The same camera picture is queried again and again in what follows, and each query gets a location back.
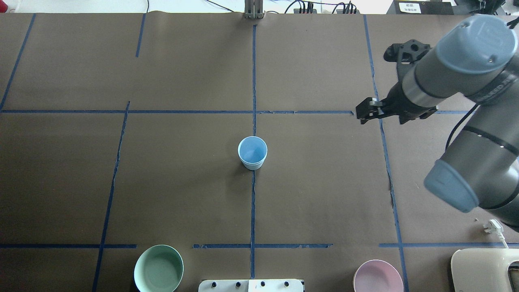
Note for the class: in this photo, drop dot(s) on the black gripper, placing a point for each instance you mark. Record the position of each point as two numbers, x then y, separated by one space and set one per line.
399 104

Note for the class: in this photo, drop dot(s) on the light blue cup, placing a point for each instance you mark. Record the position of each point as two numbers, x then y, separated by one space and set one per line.
252 150
252 166

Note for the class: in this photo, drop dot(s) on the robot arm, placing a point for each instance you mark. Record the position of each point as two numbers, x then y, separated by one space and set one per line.
479 59

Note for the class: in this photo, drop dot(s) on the black box with label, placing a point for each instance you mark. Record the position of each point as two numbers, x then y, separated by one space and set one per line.
420 7

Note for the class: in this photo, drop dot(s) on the black power strip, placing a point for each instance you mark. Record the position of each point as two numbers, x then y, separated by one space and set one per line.
311 7

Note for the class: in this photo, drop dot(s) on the pink bowl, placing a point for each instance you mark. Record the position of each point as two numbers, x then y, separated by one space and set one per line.
377 276

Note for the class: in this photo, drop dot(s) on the white power plug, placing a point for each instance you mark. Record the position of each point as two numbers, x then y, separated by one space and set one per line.
493 226

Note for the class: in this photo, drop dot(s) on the cream toaster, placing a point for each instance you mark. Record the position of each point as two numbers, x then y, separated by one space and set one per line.
484 270

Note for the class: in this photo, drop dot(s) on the green bowl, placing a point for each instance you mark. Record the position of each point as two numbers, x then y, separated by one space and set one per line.
159 269

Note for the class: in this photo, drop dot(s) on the aluminium frame post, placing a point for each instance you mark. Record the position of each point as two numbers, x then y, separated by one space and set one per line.
253 9

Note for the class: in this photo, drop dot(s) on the white pedestal column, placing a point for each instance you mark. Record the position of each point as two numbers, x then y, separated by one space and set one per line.
252 285

